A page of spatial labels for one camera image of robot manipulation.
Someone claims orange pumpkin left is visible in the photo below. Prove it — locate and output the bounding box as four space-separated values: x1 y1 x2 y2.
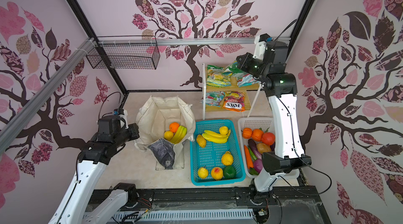
242 128 253 140

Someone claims yellow-orange wrinkled fruit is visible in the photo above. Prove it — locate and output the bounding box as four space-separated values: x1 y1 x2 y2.
196 135 207 148

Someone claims green mint candy bag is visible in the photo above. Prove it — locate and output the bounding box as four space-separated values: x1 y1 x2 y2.
205 91 225 107

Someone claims yellow bumpy fruit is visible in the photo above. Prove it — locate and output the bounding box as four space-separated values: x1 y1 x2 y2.
221 151 234 166

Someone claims teal candy bag right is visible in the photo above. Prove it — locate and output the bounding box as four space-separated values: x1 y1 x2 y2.
236 73 259 87

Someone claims small yellow lemon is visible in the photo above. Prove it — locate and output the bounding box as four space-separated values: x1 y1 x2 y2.
164 130 174 141

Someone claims yellow pear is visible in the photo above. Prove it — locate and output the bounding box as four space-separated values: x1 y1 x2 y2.
197 167 209 179

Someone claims brown potato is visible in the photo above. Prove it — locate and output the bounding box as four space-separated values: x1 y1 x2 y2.
257 143 271 154

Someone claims green cucumber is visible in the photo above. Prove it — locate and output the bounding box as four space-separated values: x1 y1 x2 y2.
248 147 258 162

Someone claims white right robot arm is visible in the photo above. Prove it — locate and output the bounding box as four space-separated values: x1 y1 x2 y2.
237 34 312 192

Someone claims orange tangerine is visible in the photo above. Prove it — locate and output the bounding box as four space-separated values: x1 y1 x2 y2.
169 122 180 133

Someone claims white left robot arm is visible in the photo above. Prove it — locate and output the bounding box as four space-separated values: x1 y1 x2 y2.
49 115 140 224

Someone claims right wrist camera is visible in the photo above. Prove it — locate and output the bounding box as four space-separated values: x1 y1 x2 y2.
253 33 272 61

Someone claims green avocado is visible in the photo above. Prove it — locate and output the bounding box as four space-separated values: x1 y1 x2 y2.
223 166 237 179

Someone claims yellow banana bunch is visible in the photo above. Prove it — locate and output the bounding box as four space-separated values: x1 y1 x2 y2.
202 130 230 144
170 125 187 144

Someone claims yellow-green candy bag middle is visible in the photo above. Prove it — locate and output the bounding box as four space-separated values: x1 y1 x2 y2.
221 61 245 77

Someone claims orange carrot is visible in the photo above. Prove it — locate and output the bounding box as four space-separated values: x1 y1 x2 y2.
243 145 254 169

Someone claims dark purple eggplant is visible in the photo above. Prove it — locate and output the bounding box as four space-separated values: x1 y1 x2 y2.
248 139 262 159

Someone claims black wire basket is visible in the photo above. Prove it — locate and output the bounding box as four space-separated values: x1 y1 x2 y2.
86 35 160 70

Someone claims aluminium frame rail left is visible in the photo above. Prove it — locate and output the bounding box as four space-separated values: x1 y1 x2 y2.
1 38 96 153

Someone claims aluminium frame rail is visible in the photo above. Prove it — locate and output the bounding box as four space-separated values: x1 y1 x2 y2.
97 37 259 46
1 38 96 153

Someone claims aluminium frame rail back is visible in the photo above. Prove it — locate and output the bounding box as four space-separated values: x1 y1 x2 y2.
97 37 259 46

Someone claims white cable duct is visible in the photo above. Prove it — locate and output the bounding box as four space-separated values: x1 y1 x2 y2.
109 209 255 224

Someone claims yellow-green candy bag left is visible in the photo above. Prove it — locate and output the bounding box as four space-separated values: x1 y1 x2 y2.
206 65 232 87

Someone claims white plastic basket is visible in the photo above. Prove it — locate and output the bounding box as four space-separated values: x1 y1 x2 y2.
237 117 300 180

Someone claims orange Fox's candy bag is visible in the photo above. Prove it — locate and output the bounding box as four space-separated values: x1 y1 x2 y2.
222 91 245 112

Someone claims yellow-green candy bag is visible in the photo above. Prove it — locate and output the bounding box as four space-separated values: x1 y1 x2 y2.
221 61 245 77
206 65 232 87

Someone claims beige canvas tote bag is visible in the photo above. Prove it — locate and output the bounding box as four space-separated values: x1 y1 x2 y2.
134 96 196 170

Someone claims teal plastic basket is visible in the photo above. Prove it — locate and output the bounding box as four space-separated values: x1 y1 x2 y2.
190 120 246 186

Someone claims white wooden shelf rack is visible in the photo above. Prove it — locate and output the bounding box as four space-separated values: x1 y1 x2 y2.
201 63 263 121

